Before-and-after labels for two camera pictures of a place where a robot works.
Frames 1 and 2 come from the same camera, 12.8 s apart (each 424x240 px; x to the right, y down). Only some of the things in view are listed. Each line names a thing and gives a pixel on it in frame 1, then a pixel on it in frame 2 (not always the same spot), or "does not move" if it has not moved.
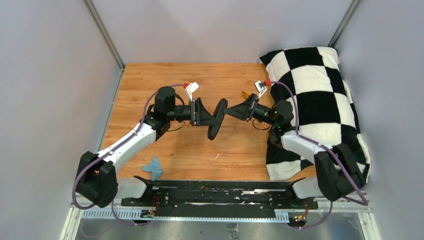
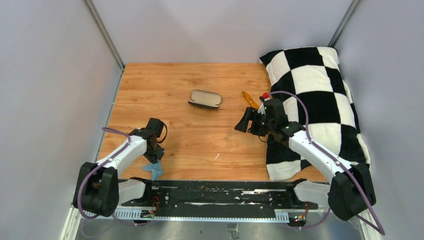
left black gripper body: (189, 113) to (153, 155)
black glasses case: (219, 115) to (205, 98)
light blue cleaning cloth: (154, 167) does not move
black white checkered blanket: (310, 79) does not move
